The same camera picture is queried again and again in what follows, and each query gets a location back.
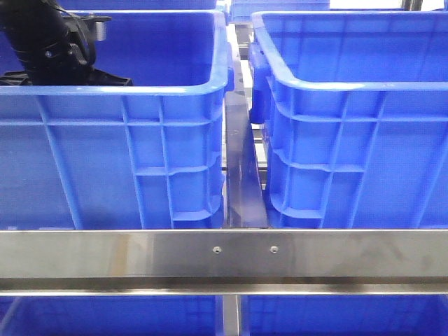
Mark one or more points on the metal shelf rack frame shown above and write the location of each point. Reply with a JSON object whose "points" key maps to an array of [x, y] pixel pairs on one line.
{"points": [[245, 257]]}

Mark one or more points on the blue plastic crate right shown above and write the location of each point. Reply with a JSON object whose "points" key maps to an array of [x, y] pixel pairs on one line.
{"points": [[353, 106]]}

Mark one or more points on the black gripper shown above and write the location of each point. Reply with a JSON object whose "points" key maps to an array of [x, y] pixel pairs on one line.
{"points": [[53, 49]]}

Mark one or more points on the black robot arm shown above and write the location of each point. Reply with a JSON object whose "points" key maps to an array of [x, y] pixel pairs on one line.
{"points": [[94, 22]]}

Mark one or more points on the lower left blue crate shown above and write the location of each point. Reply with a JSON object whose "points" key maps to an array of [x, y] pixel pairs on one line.
{"points": [[114, 315]]}

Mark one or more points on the blue crate behind left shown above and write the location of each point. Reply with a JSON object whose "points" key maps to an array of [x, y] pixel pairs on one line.
{"points": [[111, 5]]}

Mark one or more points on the far blue crate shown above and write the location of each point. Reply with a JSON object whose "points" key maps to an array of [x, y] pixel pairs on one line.
{"points": [[240, 11]]}

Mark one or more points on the lower right blue crate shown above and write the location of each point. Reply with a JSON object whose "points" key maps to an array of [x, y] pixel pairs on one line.
{"points": [[347, 315]]}

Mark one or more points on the blue plastic crate left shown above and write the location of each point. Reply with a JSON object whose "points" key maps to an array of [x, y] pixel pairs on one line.
{"points": [[146, 156]]}

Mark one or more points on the blue plastic crate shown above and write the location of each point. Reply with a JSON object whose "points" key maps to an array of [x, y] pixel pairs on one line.
{"points": [[353, 106], [146, 156]]}

